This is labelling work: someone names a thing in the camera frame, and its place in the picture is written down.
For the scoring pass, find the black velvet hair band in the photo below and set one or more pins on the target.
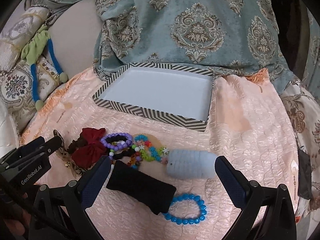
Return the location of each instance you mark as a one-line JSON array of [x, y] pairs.
[[155, 194]]

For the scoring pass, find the light blue fuzzy hair band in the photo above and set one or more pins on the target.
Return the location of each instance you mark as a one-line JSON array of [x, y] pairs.
[[190, 164]]

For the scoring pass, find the red velvet bow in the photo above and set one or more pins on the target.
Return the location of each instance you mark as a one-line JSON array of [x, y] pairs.
[[87, 149]]

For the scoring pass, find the floral cream bedsheet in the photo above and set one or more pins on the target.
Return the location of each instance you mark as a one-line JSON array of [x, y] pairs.
[[303, 112]]

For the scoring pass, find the embroidered bolster cushion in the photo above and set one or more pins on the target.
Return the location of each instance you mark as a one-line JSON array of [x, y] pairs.
[[13, 41]]

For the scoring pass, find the leopard print hair bow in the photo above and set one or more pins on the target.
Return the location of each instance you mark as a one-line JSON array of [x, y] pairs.
[[66, 157]]

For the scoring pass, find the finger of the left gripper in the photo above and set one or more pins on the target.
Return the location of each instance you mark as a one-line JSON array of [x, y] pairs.
[[25, 150], [51, 145]]

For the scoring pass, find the striped white tray box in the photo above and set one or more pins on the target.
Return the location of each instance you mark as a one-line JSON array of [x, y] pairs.
[[169, 93]]

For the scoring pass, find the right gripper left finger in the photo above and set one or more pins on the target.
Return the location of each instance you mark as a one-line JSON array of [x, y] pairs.
[[66, 206]]

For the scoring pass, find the pink quilted bedspread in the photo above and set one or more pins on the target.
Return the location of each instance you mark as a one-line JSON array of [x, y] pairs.
[[248, 124]]

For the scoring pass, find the black cloth at edge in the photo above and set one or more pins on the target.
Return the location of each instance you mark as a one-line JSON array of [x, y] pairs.
[[304, 175]]

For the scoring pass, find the embroidered cream pillow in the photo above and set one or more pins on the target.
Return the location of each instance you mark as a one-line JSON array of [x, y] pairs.
[[16, 89]]

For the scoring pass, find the left hand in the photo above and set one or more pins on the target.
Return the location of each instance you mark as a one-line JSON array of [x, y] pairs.
[[14, 219]]

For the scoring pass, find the teal damask blanket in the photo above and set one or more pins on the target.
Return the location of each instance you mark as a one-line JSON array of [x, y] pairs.
[[228, 36]]

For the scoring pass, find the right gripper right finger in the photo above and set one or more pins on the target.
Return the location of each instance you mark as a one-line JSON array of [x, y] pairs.
[[266, 212]]

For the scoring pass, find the green blue plush toy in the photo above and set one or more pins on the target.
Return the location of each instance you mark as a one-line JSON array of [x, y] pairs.
[[32, 52]]

